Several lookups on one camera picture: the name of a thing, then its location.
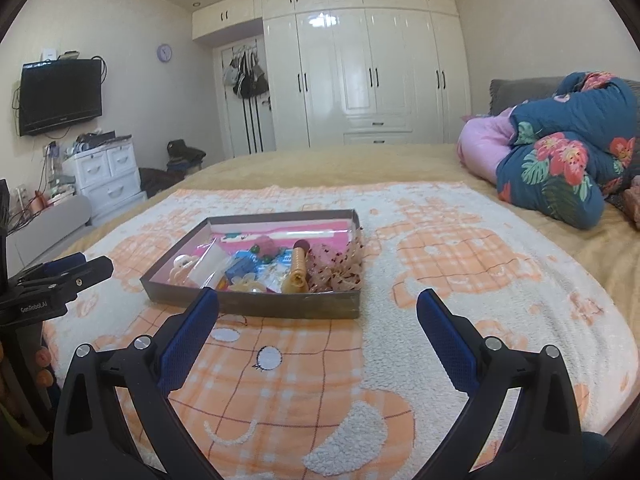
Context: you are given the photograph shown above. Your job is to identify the cream hair claw clip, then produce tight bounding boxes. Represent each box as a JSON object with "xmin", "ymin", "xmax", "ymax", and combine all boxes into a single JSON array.
[{"xmin": 168, "ymin": 255, "xmax": 200, "ymax": 286}]

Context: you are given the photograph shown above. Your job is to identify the blue box with green beads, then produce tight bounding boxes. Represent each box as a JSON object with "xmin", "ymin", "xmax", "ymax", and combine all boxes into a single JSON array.
[{"xmin": 224, "ymin": 250, "xmax": 259, "ymax": 280}]

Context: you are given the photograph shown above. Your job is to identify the pink pompom hair tie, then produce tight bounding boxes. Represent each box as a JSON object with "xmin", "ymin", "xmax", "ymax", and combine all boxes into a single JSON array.
[{"xmin": 249, "ymin": 236, "xmax": 281, "ymax": 264}]

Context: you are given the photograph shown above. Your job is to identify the beige spiral hair tie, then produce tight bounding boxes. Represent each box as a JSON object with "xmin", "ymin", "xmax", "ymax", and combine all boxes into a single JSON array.
[{"xmin": 282, "ymin": 238, "xmax": 313, "ymax": 295}]

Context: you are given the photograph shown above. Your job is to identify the beige dotted mesh bow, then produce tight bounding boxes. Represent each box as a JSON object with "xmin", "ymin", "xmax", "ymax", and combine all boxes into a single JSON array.
[{"xmin": 306, "ymin": 229, "xmax": 364, "ymax": 292}]

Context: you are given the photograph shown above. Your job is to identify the bagged earrings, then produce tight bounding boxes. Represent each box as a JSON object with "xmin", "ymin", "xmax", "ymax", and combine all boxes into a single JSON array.
[{"xmin": 186, "ymin": 238, "xmax": 232, "ymax": 289}]

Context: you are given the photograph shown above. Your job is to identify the bagged yellow bangles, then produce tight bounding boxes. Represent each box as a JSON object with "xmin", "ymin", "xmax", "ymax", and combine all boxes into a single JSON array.
[{"xmin": 216, "ymin": 278, "xmax": 239, "ymax": 292}]

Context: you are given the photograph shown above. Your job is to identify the white bedroom door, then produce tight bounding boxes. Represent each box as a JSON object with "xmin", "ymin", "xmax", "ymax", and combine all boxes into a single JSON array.
[{"xmin": 211, "ymin": 34, "xmax": 278, "ymax": 158}]

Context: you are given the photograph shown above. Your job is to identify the left hand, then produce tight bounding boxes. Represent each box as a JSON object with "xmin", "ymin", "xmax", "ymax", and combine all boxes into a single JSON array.
[{"xmin": 34, "ymin": 347, "xmax": 54, "ymax": 388}]

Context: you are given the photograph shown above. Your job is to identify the white drawer chest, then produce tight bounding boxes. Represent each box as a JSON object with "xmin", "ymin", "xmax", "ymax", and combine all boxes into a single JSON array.
[{"xmin": 62, "ymin": 139, "xmax": 148, "ymax": 226}]

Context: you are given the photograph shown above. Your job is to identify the dark clothes pile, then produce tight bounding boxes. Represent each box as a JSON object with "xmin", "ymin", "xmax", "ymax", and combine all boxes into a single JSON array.
[{"xmin": 139, "ymin": 139, "xmax": 206, "ymax": 198}]

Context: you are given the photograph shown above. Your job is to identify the tan bedspread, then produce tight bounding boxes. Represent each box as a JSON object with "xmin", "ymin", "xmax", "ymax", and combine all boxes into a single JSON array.
[{"xmin": 60, "ymin": 142, "xmax": 640, "ymax": 436}]

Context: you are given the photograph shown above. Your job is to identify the grey cardboard tray box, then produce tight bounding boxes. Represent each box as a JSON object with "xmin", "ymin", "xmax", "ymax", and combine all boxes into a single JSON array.
[{"xmin": 140, "ymin": 209, "xmax": 363, "ymax": 320}]

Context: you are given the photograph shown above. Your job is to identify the hanging bags on door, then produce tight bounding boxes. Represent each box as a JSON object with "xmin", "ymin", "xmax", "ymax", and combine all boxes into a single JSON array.
[{"xmin": 222, "ymin": 50, "xmax": 269, "ymax": 100}]

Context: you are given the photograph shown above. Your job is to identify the blue floral quilt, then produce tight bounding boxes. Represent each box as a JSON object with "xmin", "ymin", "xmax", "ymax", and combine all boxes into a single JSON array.
[{"xmin": 497, "ymin": 73, "xmax": 638, "ymax": 230}]

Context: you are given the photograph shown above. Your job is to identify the pink quilt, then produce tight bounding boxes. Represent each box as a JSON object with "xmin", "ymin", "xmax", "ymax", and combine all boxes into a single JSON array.
[{"xmin": 457, "ymin": 107, "xmax": 515, "ymax": 184}]

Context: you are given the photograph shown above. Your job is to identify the grey headboard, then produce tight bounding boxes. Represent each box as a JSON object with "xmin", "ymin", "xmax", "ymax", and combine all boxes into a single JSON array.
[{"xmin": 489, "ymin": 76, "xmax": 563, "ymax": 116}]

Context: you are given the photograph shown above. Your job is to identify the white built-in wardrobe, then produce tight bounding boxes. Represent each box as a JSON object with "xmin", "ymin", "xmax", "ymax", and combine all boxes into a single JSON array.
[{"xmin": 192, "ymin": 0, "xmax": 471, "ymax": 151}]

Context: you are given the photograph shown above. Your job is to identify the black wall television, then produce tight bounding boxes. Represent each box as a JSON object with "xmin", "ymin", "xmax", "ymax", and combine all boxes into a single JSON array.
[{"xmin": 17, "ymin": 58, "xmax": 104, "ymax": 136}]

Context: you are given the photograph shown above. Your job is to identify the purple wall clock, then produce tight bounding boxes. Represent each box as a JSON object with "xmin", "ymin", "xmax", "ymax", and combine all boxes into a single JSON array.
[{"xmin": 156, "ymin": 44, "xmax": 172, "ymax": 63}]

